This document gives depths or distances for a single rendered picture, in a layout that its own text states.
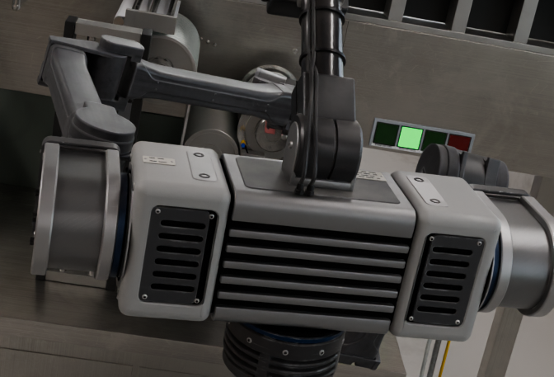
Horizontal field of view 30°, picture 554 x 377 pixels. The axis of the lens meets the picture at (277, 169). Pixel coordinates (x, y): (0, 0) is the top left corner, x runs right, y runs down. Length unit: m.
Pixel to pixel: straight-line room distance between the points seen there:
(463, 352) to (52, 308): 2.39
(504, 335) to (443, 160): 1.68
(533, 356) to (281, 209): 3.30
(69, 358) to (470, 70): 1.14
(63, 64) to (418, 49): 1.13
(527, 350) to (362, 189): 3.26
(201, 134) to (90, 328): 0.46
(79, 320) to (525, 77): 1.20
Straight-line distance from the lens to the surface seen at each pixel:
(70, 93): 1.43
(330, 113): 1.10
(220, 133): 2.14
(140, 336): 2.01
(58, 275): 2.15
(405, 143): 2.52
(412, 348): 4.09
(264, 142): 2.12
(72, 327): 2.01
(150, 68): 1.66
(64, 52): 1.59
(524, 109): 2.56
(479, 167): 1.37
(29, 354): 2.09
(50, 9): 2.44
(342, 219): 1.07
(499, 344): 3.01
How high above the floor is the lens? 1.91
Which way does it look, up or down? 20 degrees down
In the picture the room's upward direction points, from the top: 11 degrees clockwise
